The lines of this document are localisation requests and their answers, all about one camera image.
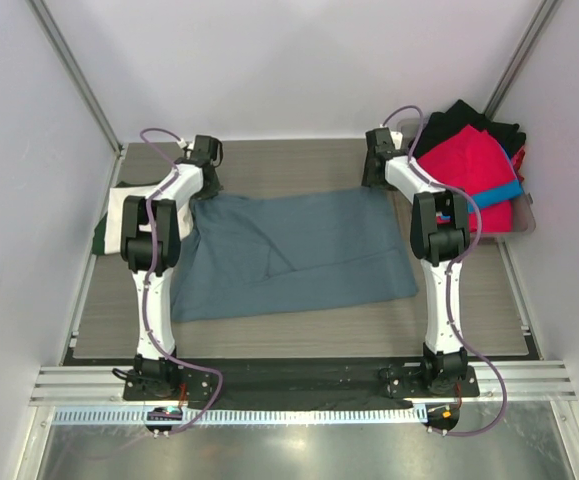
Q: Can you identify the white t shirt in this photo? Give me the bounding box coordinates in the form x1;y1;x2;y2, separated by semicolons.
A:
104;185;193;255

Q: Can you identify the grey blue t shirt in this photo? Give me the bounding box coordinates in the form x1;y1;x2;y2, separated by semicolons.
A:
171;187;418;323

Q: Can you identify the dark green t shirt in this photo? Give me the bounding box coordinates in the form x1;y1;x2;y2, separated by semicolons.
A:
91;180;130;257

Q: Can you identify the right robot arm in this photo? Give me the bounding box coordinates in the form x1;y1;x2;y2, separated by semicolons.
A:
362;127;470;396

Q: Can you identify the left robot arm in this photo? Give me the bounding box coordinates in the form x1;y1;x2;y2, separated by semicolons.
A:
116;135;224;399

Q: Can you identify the black t shirt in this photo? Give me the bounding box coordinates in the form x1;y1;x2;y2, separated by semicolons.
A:
413;100;527;159

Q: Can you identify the red t shirt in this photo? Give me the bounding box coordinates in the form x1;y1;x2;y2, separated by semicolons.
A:
414;126;512;232

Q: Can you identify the bright blue t shirt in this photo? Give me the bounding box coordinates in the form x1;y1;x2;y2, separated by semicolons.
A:
472;145;525;209

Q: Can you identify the grey plastic bin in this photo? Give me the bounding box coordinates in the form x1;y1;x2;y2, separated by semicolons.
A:
396;118;536;241

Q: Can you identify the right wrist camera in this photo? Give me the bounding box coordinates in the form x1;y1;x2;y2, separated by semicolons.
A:
390;131;403;150

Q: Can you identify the right aluminium frame post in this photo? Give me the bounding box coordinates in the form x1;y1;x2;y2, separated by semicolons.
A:
483;0;562;118

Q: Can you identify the aluminium frame post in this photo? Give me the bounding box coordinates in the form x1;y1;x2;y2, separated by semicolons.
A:
25;0;122;156
483;0;562;118

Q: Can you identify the left aluminium frame post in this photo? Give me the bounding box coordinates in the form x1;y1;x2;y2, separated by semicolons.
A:
25;0;122;156

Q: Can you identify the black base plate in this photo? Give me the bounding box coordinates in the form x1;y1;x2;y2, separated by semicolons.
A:
112;357;480;411

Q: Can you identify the slotted cable duct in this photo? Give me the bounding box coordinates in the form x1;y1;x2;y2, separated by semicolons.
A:
52;405;427;427

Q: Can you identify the aluminium front rail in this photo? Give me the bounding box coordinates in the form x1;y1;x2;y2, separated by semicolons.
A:
29;361;576;406

